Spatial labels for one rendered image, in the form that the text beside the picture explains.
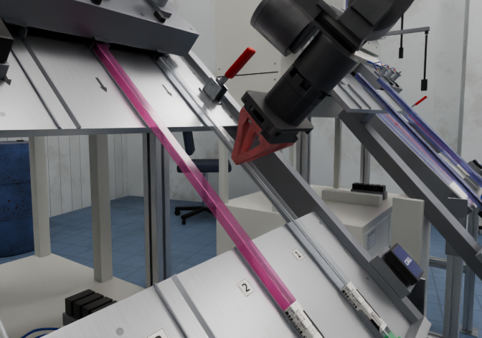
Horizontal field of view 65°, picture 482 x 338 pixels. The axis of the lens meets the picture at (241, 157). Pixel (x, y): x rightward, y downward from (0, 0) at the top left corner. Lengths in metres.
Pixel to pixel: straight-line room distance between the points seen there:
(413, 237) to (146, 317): 0.63
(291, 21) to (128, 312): 0.33
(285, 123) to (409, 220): 0.44
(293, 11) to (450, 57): 3.66
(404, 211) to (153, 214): 0.51
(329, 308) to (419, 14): 3.05
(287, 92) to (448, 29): 3.70
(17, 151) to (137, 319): 2.90
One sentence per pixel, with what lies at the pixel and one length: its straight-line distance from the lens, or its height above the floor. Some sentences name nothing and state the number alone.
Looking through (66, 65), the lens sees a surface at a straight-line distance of 0.51.
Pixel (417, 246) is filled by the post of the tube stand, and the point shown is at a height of 0.74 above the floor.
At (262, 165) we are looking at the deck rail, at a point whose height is 0.91.
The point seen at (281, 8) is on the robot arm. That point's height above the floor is 1.11.
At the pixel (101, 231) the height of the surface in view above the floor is 0.74.
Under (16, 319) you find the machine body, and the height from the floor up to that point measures 0.62.
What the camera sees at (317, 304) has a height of 0.79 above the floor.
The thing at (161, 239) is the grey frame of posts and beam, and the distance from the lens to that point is 0.84.
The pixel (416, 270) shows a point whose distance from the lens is 0.58.
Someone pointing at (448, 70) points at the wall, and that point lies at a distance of 4.07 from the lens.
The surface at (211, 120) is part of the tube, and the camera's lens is 0.55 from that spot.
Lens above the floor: 0.98
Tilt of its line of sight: 5 degrees down
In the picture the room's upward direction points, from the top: straight up
